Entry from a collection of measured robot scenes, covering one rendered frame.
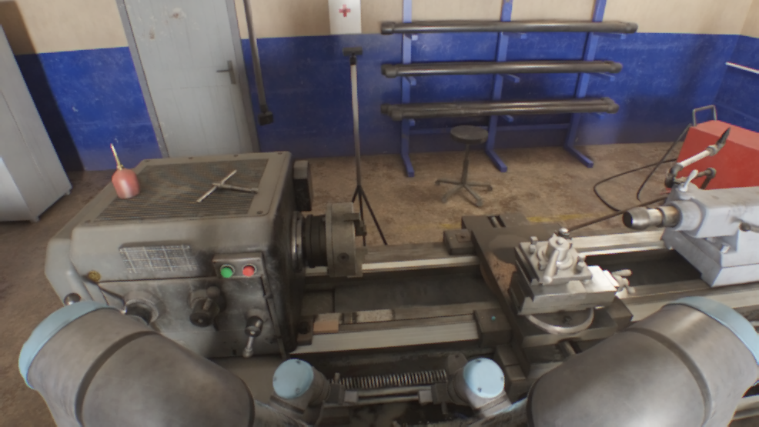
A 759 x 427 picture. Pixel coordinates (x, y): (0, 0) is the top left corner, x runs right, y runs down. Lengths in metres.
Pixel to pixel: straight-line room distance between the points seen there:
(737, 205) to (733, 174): 2.13
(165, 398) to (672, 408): 0.49
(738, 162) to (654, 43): 1.93
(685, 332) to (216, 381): 0.51
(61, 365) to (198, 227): 0.62
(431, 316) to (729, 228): 1.18
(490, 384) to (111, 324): 0.78
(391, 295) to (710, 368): 1.27
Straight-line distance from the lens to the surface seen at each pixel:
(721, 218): 1.83
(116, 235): 1.18
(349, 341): 1.34
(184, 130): 4.64
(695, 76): 5.87
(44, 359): 0.55
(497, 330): 1.36
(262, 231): 1.03
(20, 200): 4.52
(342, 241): 1.19
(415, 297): 1.62
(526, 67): 4.17
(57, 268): 1.32
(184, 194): 1.23
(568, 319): 1.33
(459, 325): 1.38
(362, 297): 1.61
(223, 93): 4.35
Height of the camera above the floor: 1.89
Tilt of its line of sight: 30 degrees down
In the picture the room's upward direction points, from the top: 1 degrees counter-clockwise
